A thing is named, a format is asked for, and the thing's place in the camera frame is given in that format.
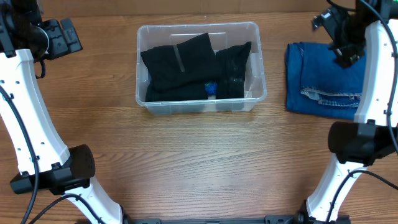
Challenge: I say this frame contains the blue denim jeans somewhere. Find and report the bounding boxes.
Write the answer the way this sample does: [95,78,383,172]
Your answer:
[285,42,366,120]

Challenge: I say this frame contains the black garment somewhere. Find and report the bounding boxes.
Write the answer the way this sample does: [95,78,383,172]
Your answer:
[216,42,252,99]

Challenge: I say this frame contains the dark navy knit garment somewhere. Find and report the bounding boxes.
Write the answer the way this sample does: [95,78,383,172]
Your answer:
[141,33,222,91]

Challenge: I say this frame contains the small black cloth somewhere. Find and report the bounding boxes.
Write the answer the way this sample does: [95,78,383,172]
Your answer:
[146,83,208,102]

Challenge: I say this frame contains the blue green sequin garment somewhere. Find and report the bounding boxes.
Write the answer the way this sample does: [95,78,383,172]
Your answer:
[205,82,218,96]

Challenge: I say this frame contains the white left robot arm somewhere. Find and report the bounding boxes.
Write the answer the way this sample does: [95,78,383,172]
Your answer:
[1,1,131,223]

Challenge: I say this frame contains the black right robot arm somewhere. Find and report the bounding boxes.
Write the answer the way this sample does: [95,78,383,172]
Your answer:
[291,0,397,223]

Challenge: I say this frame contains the clear plastic storage bin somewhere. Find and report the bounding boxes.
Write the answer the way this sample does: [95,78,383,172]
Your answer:
[136,21,267,115]

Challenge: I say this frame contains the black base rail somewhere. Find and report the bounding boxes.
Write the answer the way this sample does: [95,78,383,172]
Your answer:
[74,214,352,224]

